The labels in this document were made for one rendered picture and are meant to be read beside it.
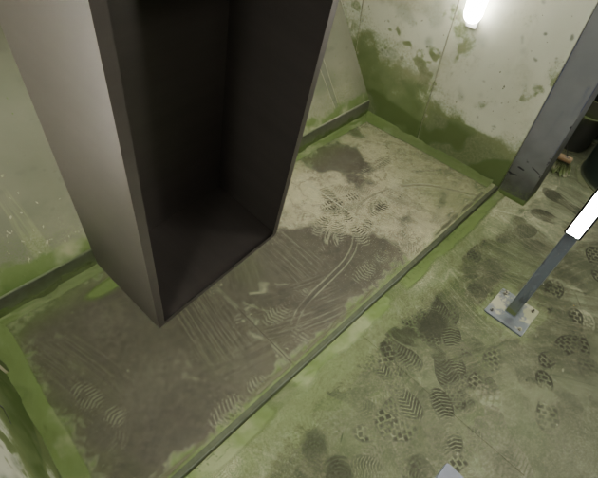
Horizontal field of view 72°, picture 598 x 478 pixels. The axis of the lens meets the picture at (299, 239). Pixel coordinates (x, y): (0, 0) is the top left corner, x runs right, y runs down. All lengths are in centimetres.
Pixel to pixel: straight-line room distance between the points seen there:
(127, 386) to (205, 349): 34
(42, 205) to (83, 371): 77
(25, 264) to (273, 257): 116
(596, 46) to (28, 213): 272
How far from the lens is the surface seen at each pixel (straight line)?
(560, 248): 200
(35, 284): 228
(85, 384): 202
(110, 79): 73
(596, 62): 256
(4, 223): 223
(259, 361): 190
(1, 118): 224
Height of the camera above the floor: 176
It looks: 48 degrees down
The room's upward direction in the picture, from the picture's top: 3 degrees clockwise
